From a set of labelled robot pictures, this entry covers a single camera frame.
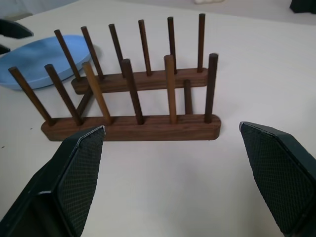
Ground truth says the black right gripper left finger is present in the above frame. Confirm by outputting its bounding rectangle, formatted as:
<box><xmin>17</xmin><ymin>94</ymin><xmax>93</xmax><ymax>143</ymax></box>
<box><xmin>0</xmin><ymin>125</ymin><xmax>106</xmax><ymax>237</ymax></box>

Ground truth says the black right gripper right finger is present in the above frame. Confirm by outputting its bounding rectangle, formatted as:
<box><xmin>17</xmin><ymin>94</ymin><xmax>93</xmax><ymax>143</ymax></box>
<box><xmin>238</xmin><ymin>121</ymin><xmax>316</xmax><ymax>237</ymax></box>

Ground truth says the wooden peg dish rack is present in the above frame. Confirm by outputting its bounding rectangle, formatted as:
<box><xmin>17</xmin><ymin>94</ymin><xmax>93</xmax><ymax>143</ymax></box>
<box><xmin>8</xmin><ymin>13</ymin><xmax>222</xmax><ymax>142</ymax></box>

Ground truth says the blue plate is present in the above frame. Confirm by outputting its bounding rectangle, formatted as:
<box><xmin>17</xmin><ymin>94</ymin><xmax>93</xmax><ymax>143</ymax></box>
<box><xmin>0</xmin><ymin>35</ymin><xmax>99</xmax><ymax>91</ymax></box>

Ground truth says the dark object at table edge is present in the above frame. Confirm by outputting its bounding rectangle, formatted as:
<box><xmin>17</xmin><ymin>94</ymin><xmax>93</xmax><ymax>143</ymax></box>
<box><xmin>289</xmin><ymin>0</ymin><xmax>316</xmax><ymax>14</ymax></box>

